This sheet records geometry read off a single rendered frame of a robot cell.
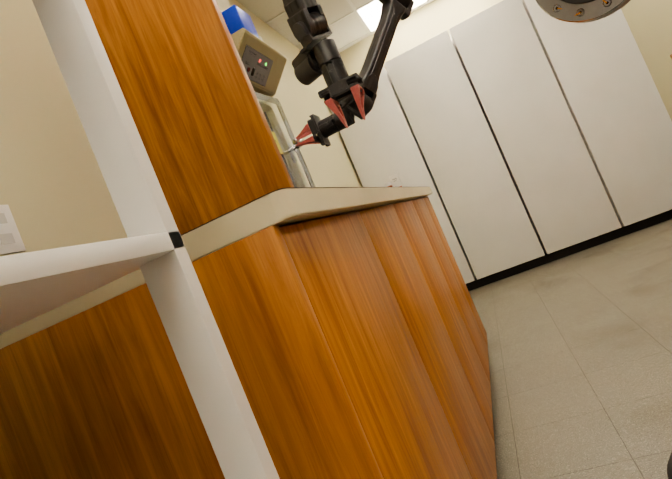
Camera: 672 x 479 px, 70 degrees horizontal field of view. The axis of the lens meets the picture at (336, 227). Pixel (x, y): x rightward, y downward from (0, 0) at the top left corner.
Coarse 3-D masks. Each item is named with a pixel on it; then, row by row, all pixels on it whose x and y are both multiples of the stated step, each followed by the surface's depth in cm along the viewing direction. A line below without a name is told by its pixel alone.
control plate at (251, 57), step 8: (248, 48) 139; (248, 56) 141; (256, 56) 145; (264, 56) 150; (248, 64) 143; (256, 64) 147; (264, 64) 151; (248, 72) 145; (256, 72) 149; (264, 72) 153; (256, 80) 151; (264, 80) 156
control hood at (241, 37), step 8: (240, 32) 134; (248, 32) 137; (240, 40) 135; (248, 40) 138; (256, 40) 142; (240, 48) 136; (256, 48) 144; (264, 48) 148; (272, 48) 153; (240, 56) 137; (272, 56) 154; (280, 56) 159; (272, 64) 156; (280, 64) 161; (272, 72) 159; (280, 72) 164; (272, 80) 161; (256, 88) 154; (264, 88) 158; (272, 88) 163
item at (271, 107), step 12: (264, 96) 156; (264, 108) 152; (276, 108) 161; (276, 120) 157; (276, 132) 153; (288, 132) 162; (288, 144) 158; (288, 156) 154; (300, 156) 163; (288, 168) 150; (300, 168) 159; (300, 180) 155; (312, 180) 164
